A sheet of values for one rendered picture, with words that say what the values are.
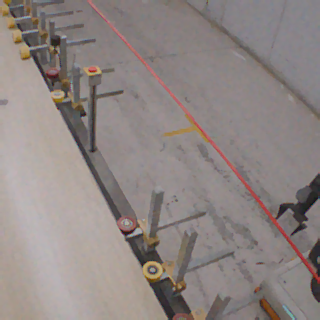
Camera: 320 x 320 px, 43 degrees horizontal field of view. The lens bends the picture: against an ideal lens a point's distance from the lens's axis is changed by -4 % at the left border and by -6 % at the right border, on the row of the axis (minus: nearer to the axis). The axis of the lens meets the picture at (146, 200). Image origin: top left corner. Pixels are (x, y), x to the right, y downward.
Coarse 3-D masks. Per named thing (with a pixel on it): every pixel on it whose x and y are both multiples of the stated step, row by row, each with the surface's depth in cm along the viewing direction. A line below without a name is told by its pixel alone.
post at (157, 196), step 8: (152, 192) 167; (160, 192) 164; (152, 200) 169; (160, 200) 168; (152, 208) 172; (160, 208) 172; (152, 216) 174; (152, 224) 178; (152, 232) 183; (144, 248) 194; (152, 248) 194
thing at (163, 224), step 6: (198, 210) 200; (204, 210) 200; (174, 216) 196; (180, 216) 196; (186, 216) 196; (192, 216) 197; (198, 216) 200; (162, 222) 193; (168, 222) 193; (174, 222) 194; (180, 222) 196; (138, 228) 189; (162, 228) 193; (132, 234) 187; (138, 234) 187; (126, 240) 186
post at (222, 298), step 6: (222, 294) 137; (228, 294) 137; (216, 300) 140; (222, 300) 136; (228, 300) 138; (216, 306) 141; (222, 306) 140; (210, 312) 147; (216, 312) 143; (222, 312) 145; (210, 318) 148; (216, 318) 147
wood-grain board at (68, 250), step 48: (0, 0) 322; (0, 48) 267; (0, 96) 231; (48, 96) 234; (0, 144) 205; (48, 144) 208; (0, 192) 184; (48, 192) 187; (96, 192) 190; (0, 240) 168; (48, 240) 170; (96, 240) 173; (0, 288) 153; (48, 288) 156; (96, 288) 158; (144, 288) 160
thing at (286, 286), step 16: (304, 256) 255; (272, 272) 247; (288, 272) 246; (304, 272) 246; (256, 288) 256; (272, 288) 240; (288, 288) 238; (304, 288) 239; (272, 304) 243; (288, 304) 232; (304, 304) 231
